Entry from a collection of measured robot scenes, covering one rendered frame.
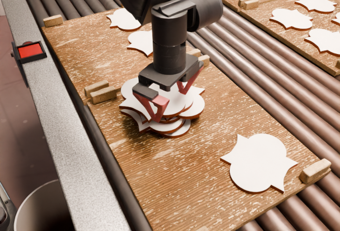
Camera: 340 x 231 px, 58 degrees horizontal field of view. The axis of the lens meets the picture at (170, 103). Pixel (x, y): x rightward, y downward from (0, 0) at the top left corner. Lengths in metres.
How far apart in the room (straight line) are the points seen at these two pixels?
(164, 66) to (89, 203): 0.28
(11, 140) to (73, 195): 1.50
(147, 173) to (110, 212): 0.09
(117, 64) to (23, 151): 1.26
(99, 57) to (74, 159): 0.33
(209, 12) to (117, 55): 0.42
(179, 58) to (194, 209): 0.26
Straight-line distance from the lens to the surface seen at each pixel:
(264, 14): 1.13
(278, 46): 1.00
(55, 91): 0.83
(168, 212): 0.55
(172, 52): 0.50
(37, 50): 0.98
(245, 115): 0.71
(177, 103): 0.61
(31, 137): 2.05
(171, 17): 0.47
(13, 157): 1.99
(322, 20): 1.16
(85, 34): 1.00
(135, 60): 0.85
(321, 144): 0.72
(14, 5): 1.32
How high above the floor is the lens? 1.42
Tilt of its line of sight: 43 degrees down
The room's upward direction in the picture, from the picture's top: straight up
